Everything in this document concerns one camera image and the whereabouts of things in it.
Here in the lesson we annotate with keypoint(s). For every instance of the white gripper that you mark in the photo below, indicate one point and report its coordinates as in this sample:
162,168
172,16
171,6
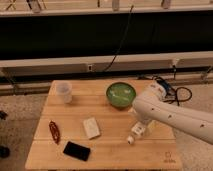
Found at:
150,126

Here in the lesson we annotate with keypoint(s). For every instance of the wall power outlet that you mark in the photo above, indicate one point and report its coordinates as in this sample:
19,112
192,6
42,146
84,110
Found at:
90,68

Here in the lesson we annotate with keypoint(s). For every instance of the black rectangular pouch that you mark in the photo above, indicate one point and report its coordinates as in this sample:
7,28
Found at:
77,151

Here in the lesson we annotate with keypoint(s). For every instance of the clear plastic cup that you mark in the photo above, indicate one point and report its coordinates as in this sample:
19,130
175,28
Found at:
64,91

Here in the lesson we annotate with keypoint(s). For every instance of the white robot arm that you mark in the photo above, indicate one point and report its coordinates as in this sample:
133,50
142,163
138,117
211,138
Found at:
149,105

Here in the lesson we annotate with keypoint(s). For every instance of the red brown hair clip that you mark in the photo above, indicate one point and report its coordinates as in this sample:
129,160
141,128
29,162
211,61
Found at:
54,132

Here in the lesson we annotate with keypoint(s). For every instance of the wooden folding table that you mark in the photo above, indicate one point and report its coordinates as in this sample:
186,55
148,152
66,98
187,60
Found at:
110,150

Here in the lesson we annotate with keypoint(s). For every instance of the clear plastic bottle white label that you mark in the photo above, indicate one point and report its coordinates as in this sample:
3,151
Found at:
137,132

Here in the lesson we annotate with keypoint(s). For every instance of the green ceramic bowl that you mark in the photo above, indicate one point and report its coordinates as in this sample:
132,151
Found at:
120,94

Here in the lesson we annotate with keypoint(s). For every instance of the white rectangular box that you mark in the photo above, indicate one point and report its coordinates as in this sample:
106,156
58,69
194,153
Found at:
91,128

